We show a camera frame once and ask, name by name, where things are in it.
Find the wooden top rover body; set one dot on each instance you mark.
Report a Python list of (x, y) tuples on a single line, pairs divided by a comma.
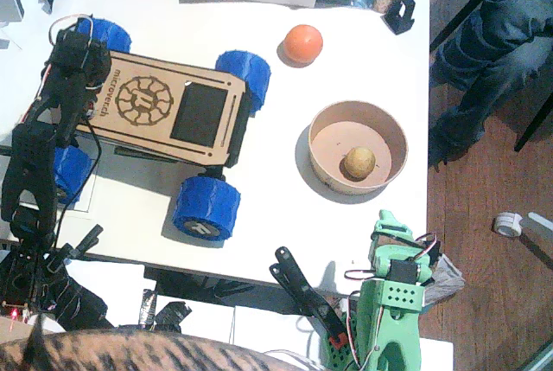
[(151, 133)]

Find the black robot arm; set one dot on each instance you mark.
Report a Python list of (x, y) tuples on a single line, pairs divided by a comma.
[(32, 172)]

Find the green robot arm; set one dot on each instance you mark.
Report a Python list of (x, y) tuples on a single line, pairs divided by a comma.
[(389, 336)]

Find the blue rover wheel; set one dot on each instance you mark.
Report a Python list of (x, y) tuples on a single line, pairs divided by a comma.
[(71, 172), (255, 72), (112, 36), (207, 206)]

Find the grey crumpled bundle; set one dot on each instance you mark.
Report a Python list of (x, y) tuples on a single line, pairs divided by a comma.
[(447, 280)]

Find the small grey piece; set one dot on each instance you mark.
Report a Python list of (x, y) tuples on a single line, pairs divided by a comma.
[(4, 43)]

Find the yellow round fruit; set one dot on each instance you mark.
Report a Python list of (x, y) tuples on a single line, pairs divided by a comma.
[(359, 163)]

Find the black bar clamp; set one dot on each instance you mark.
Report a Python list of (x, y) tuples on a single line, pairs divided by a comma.
[(311, 297)]

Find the brown paper bowl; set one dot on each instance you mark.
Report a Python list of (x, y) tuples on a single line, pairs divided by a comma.
[(328, 172)]

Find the white tape roll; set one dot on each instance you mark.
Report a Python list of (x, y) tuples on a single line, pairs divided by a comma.
[(499, 224)]

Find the small black clamp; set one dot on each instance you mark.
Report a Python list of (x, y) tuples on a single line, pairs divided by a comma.
[(88, 237)]

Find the white grey tool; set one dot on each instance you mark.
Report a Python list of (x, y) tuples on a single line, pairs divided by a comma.
[(540, 220)]

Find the grey edge panel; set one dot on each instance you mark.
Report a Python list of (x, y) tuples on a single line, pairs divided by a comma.
[(544, 360)]

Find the black chair leg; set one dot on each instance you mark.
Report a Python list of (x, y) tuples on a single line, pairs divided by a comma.
[(533, 122), (458, 21)]

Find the black cloth bundle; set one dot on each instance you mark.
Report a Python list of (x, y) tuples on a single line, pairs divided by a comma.
[(78, 302)]

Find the orange ball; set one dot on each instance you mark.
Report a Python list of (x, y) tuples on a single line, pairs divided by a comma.
[(303, 44)]

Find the controller board red light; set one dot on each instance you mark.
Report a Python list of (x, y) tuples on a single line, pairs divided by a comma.
[(15, 312)]

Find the black tape strip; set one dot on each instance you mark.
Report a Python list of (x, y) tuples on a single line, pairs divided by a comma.
[(147, 308), (173, 317)]

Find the black plastic holder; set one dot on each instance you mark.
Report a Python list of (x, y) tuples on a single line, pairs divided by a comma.
[(391, 23)]

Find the person in blue jeans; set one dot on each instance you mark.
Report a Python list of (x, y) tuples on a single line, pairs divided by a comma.
[(497, 42)]

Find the brown black striped fabric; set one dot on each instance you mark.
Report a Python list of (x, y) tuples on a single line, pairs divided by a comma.
[(129, 353)]

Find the black table frame bar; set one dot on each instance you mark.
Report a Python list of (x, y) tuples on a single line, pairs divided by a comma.
[(194, 280)]

